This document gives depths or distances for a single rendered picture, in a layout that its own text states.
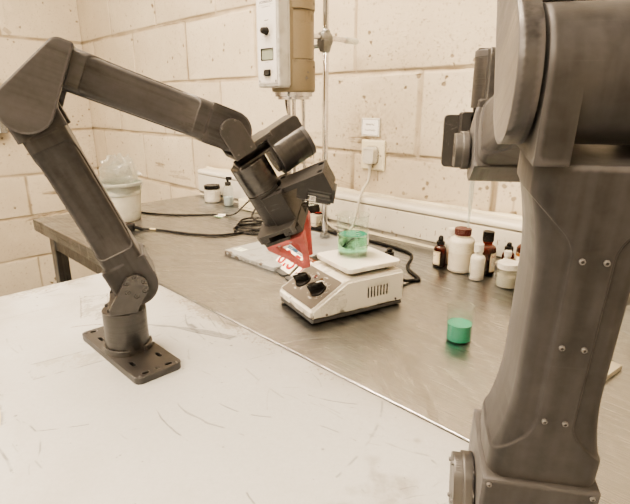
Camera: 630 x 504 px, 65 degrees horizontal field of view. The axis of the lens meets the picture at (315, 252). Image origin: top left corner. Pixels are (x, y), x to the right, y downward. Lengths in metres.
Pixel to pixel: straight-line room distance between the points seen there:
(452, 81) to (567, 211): 1.08
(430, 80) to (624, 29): 1.12
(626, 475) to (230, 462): 0.41
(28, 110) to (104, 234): 0.18
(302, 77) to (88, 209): 0.64
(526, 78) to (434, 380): 0.54
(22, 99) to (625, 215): 0.63
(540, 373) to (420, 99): 1.13
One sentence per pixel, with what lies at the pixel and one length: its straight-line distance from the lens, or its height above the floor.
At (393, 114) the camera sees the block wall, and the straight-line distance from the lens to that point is 1.41.
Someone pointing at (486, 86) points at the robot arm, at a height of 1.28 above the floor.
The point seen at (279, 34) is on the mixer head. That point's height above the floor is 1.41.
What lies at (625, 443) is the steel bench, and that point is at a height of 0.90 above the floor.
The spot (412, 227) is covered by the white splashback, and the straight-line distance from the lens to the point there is 1.35.
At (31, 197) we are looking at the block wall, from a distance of 3.07.
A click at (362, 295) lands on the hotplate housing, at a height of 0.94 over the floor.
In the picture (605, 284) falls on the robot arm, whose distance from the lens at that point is 0.28.
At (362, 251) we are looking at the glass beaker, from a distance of 0.92.
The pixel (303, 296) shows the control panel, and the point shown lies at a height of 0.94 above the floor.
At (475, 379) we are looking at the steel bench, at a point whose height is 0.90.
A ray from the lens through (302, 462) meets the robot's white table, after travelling 0.57.
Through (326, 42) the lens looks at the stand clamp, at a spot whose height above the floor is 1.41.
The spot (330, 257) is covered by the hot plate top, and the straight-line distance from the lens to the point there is 0.93.
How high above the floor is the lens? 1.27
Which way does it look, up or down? 17 degrees down
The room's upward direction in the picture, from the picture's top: straight up
